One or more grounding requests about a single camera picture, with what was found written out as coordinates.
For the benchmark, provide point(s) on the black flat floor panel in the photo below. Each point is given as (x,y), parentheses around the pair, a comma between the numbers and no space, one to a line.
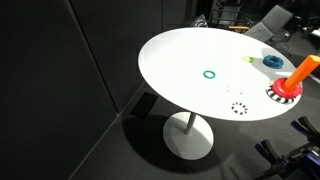
(144,105)

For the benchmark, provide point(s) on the grey office chair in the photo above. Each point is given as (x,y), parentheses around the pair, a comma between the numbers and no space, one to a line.
(271,24)

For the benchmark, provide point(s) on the orange stacking peg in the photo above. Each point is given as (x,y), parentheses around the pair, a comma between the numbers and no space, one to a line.
(302,71)

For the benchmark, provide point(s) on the blue black clamp equipment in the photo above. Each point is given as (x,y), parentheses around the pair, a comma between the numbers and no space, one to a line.
(302,162)

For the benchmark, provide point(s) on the white round table pedestal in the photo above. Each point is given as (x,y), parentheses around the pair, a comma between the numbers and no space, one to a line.
(188,136)

